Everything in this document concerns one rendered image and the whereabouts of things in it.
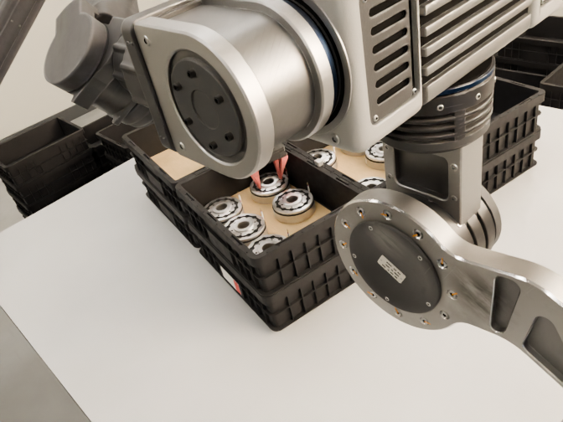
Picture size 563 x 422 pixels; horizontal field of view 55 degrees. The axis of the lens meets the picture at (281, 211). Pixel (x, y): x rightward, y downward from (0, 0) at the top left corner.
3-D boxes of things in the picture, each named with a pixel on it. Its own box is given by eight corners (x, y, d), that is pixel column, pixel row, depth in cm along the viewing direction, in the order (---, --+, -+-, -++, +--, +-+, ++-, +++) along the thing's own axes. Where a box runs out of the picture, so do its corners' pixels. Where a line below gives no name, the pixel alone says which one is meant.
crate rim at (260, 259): (370, 203, 118) (369, 194, 117) (256, 270, 107) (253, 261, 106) (272, 144, 147) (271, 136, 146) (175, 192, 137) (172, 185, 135)
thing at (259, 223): (273, 227, 126) (272, 224, 126) (237, 248, 122) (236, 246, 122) (250, 209, 133) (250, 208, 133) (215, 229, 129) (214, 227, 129)
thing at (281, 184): (295, 184, 138) (295, 182, 138) (260, 200, 136) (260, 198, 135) (277, 169, 146) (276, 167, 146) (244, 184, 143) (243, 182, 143)
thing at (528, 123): (543, 131, 145) (547, 92, 138) (466, 179, 134) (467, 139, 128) (432, 94, 174) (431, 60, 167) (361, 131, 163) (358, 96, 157)
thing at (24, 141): (92, 187, 305) (58, 115, 278) (118, 203, 285) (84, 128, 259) (26, 224, 285) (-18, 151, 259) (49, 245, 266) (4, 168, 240)
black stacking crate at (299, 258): (374, 236, 124) (369, 196, 117) (266, 303, 113) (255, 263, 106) (279, 174, 153) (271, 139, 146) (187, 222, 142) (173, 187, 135)
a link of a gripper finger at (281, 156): (258, 181, 142) (250, 150, 137) (281, 170, 144) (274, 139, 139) (270, 191, 137) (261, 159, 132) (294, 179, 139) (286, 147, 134)
